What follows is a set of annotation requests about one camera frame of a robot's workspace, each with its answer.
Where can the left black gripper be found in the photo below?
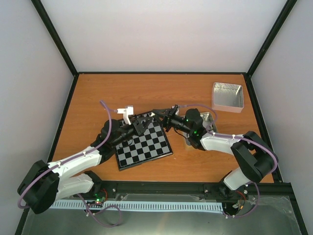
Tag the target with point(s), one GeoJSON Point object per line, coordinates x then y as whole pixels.
{"type": "Point", "coordinates": [140, 129]}

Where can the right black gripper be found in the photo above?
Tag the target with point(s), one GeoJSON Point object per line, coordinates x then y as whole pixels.
{"type": "Point", "coordinates": [166, 118]}

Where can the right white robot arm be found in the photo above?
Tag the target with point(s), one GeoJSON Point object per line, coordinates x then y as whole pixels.
{"type": "Point", "coordinates": [254, 158]}

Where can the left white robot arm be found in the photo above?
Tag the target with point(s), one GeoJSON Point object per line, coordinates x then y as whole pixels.
{"type": "Point", "coordinates": [46, 183]}

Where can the green lit circuit board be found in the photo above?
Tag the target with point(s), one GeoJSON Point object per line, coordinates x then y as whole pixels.
{"type": "Point", "coordinates": [101, 197]}

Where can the black and silver chessboard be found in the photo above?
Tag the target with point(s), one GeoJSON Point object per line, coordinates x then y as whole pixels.
{"type": "Point", "coordinates": [151, 145]}

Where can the gold metal tin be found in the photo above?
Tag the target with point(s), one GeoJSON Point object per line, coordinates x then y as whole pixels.
{"type": "Point", "coordinates": [210, 122]}

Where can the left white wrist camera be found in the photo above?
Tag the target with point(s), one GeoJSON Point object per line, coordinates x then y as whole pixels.
{"type": "Point", "coordinates": [126, 112]}

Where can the light blue cable duct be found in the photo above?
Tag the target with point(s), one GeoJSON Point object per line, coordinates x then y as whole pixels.
{"type": "Point", "coordinates": [140, 206]}

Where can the black aluminium frame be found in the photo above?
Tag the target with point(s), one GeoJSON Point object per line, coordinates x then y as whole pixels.
{"type": "Point", "coordinates": [282, 17]}

